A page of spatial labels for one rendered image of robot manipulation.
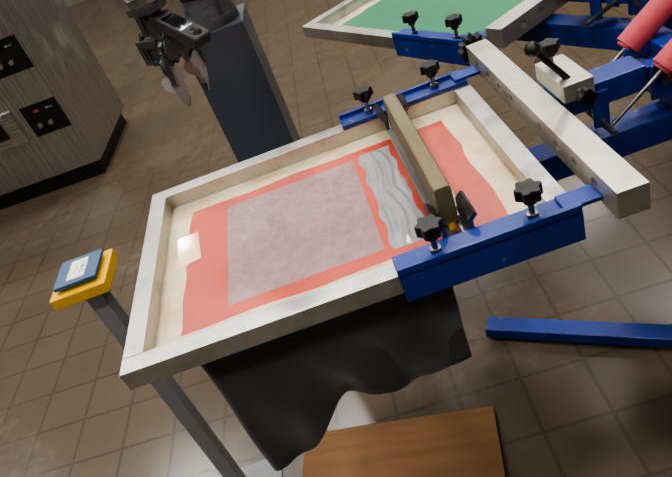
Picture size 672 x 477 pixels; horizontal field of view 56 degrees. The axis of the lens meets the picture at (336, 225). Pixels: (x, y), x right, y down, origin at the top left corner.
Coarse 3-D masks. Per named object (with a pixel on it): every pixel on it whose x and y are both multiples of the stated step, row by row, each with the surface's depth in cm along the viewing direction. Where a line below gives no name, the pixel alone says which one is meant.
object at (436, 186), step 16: (384, 96) 135; (400, 112) 127; (400, 128) 122; (416, 144) 115; (416, 160) 112; (432, 160) 109; (432, 176) 105; (432, 192) 103; (448, 192) 102; (448, 208) 104
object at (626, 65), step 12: (624, 60) 118; (636, 60) 117; (588, 72) 119; (600, 72) 118; (612, 72) 116; (624, 72) 115; (636, 72) 115; (600, 84) 115; (612, 84) 116; (624, 84) 116; (636, 84) 116; (552, 96) 117; (612, 96) 117; (624, 96) 117; (576, 108) 117; (588, 108) 118
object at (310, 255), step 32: (416, 192) 122; (480, 192) 115; (320, 224) 124; (352, 224) 120; (384, 224) 117; (480, 224) 108; (224, 256) 126; (256, 256) 122; (288, 256) 119; (320, 256) 116; (352, 256) 113; (384, 256) 110; (192, 288) 121; (224, 288) 117; (256, 288) 114; (288, 288) 111; (192, 320) 113
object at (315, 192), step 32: (352, 160) 139; (448, 160) 127; (256, 192) 142; (288, 192) 137; (320, 192) 133; (352, 192) 129; (192, 224) 140; (224, 224) 136; (256, 224) 131; (288, 224) 127
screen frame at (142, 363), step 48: (480, 96) 136; (288, 144) 148; (336, 144) 146; (192, 192) 147; (144, 240) 134; (144, 288) 120; (336, 288) 102; (384, 288) 100; (144, 336) 108; (192, 336) 104; (240, 336) 101; (144, 384) 104
